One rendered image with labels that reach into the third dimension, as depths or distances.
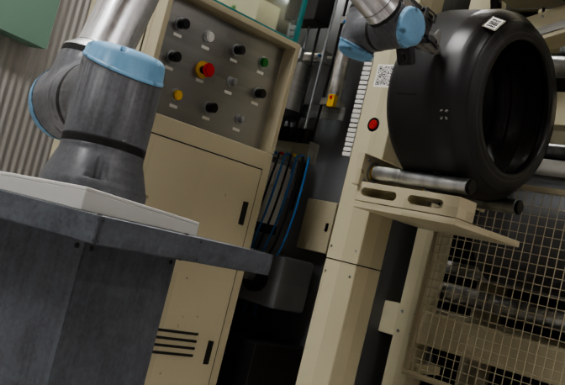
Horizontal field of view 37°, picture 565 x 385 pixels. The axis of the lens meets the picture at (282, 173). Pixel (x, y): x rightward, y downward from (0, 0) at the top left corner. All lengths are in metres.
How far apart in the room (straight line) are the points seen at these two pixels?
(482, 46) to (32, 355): 1.48
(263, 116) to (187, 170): 0.38
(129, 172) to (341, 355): 1.34
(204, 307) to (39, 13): 2.40
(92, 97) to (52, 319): 0.38
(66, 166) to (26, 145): 3.36
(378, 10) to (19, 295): 1.00
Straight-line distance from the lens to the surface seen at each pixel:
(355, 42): 2.07
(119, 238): 1.22
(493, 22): 2.44
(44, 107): 1.67
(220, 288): 2.66
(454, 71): 2.34
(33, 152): 4.86
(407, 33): 1.97
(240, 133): 2.69
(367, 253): 2.65
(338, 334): 2.63
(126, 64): 1.50
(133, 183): 1.48
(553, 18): 2.96
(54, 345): 1.39
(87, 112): 1.49
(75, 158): 1.47
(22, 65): 4.74
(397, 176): 2.49
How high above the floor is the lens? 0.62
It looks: 5 degrees up
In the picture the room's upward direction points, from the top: 14 degrees clockwise
